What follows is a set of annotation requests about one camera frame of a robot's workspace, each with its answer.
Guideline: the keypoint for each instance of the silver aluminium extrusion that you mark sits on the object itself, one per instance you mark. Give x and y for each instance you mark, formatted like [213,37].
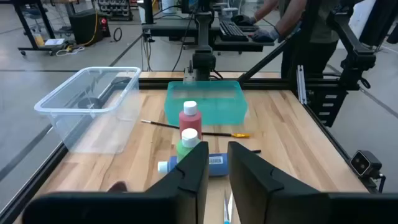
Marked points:
[301,84]

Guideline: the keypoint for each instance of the black keyboard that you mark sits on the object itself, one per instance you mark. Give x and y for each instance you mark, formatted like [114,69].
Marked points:
[233,31]

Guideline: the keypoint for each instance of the grey scissors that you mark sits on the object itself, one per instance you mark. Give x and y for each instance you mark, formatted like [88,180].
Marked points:
[230,202]

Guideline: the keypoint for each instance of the black wheeled cart frame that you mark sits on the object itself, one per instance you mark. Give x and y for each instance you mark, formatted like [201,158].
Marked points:
[23,25]

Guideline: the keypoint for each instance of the black slotted mounting plate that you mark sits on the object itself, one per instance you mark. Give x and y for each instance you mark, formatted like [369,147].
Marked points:
[317,105]

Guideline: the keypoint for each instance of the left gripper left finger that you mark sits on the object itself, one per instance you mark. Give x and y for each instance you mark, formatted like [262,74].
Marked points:
[192,186]

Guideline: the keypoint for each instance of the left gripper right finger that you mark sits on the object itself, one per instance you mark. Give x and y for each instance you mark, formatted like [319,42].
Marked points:
[248,186]

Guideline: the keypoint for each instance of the yellow container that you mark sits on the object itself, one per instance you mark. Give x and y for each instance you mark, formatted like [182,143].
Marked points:
[38,40]

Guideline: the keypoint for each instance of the person's hand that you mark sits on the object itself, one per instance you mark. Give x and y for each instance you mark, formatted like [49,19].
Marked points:
[264,35]
[244,20]

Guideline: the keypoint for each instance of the black diagonal frame strut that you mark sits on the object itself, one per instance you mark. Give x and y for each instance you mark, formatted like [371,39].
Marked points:
[264,60]

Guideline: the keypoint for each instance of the slim black silver ferrule brush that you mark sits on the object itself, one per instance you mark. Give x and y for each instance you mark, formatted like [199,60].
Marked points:
[256,151]

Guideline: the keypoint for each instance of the white paper sheet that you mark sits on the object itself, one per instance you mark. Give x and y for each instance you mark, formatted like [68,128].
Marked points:
[54,41]

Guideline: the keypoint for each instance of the blue paint bottle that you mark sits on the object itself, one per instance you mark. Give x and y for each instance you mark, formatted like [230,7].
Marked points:
[217,165]

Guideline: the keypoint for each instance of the black computer case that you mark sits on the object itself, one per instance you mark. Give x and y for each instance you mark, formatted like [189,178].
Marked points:
[84,28]

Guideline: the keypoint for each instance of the parts bin shelf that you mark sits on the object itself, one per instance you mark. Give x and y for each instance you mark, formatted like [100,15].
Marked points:
[115,9]

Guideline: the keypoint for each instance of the green paint bottle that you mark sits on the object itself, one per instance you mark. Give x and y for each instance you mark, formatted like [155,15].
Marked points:
[183,149]

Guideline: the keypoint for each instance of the white bucket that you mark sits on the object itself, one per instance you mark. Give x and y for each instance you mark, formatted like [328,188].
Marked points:
[169,6]

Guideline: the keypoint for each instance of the clear plastic bin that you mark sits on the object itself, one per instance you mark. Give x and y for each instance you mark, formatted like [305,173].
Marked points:
[102,130]

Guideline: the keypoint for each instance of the gold ferrule paintbrush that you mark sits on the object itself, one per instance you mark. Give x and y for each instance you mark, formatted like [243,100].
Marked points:
[217,134]

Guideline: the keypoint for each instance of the person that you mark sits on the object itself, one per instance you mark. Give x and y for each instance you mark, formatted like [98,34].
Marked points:
[320,31]

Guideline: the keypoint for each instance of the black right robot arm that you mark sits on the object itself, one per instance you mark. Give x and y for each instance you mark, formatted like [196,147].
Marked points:
[203,34]

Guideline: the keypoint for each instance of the small black camera box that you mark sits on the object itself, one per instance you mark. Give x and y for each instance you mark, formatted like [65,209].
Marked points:
[363,163]

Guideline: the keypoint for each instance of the teal plastic bin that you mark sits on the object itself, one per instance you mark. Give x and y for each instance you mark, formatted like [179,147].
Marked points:
[214,105]

